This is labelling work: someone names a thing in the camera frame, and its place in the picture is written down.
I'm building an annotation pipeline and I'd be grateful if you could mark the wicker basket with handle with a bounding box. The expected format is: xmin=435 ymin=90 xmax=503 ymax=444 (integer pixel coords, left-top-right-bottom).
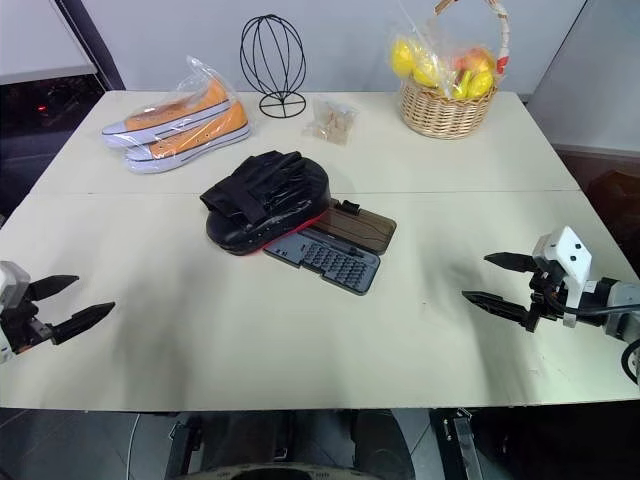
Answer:
xmin=399 ymin=0 xmax=515 ymax=141

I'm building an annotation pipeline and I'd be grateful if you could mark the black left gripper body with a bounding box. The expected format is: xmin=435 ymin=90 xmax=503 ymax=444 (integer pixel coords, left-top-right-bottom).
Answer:
xmin=0 ymin=282 xmax=54 ymax=354

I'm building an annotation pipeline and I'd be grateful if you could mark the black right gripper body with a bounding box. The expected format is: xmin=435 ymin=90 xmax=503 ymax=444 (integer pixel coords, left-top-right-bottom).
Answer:
xmin=527 ymin=264 xmax=572 ymax=322

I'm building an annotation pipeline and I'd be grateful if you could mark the black table leg bracket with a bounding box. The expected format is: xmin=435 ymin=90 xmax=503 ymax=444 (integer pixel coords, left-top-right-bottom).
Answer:
xmin=168 ymin=413 xmax=204 ymax=474
xmin=432 ymin=408 xmax=484 ymax=480

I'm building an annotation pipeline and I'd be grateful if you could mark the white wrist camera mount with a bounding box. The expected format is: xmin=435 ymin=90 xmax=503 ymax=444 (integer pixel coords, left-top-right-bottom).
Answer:
xmin=0 ymin=259 xmax=32 ymax=366
xmin=530 ymin=225 xmax=594 ymax=329

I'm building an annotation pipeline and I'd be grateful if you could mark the black window post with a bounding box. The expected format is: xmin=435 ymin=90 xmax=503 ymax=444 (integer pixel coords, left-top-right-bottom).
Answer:
xmin=63 ymin=0 xmax=127 ymax=92

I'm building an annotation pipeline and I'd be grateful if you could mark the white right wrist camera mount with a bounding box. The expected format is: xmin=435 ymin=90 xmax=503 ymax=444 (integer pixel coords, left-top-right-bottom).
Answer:
xmin=530 ymin=225 xmax=594 ymax=329

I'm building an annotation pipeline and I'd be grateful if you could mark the yellow lemon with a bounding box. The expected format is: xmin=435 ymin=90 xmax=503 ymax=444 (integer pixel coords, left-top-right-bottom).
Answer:
xmin=390 ymin=35 xmax=426 ymax=77
xmin=411 ymin=48 xmax=445 ymax=90
xmin=469 ymin=67 xmax=497 ymax=97

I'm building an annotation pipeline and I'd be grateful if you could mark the clear bag of snacks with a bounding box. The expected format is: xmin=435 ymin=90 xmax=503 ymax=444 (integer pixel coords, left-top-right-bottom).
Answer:
xmin=301 ymin=97 xmax=362 ymax=148

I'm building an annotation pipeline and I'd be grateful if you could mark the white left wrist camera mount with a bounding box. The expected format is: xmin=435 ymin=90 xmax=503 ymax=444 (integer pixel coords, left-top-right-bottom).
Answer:
xmin=0 ymin=259 xmax=32 ymax=366

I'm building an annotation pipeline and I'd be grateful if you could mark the orange canvas sneaker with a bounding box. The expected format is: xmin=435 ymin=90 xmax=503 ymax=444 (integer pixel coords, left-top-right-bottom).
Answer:
xmin=122 ymin=101 xmax=251 ymax=176
xmin=101 ymin=78 xmax=234 ymax=150

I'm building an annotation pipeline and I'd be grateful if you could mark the open screwdriver bit case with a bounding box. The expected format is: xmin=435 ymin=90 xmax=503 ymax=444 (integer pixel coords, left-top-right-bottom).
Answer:
xmin=262 ymin=198 xmax=399 ymax=298

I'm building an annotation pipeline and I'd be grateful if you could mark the black boxing focus pad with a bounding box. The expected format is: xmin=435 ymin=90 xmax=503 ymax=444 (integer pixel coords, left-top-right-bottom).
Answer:
xmin=199 ymin=150 xmax=333 ymax=257

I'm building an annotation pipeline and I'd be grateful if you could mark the black wire head stand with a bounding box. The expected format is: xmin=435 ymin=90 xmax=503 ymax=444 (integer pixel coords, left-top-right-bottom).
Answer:
xmin=239 ymin=14 xmax=308 ymax=120

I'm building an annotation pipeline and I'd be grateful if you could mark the clear plastic fruit wrap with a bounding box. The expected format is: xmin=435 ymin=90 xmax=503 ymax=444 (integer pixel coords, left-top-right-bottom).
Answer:
xmin=389 ymin=19 xmax=501 ymax=100

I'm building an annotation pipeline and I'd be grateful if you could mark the clear plastic shoe bag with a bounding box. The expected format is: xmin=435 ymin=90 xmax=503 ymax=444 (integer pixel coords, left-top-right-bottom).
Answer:
xmin=101 ymin=54 xmax=251 ymax=176

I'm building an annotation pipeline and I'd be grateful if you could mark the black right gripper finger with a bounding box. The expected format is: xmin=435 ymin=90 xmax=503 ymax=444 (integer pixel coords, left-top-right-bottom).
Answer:
xmin=460 ymin=290 xmax=539 ymax=333
xmin=483 ymin=252 xmax=537 ymax=274

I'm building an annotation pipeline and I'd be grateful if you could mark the orange peach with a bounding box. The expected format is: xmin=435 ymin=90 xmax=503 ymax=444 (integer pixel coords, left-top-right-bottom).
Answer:
xmin=453 ymin=46 xmax=495 ymax=77

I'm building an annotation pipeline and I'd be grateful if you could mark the yellow banana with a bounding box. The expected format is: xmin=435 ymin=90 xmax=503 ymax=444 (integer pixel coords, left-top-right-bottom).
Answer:
xmin=451 ymin=68 xmax=476 ymax=100

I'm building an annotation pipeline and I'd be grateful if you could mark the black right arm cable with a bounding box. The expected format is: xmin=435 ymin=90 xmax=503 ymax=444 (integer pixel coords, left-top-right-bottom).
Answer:
xmin=564 ymin=303 xmax=640 ymax=322

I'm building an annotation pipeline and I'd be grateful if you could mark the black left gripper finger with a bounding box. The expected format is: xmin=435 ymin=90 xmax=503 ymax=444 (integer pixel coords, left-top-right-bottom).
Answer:
xmin=51 ymin=301 xmax=117 ymax=347
xmin=29 ymin=274 xmax=80 ymax=303

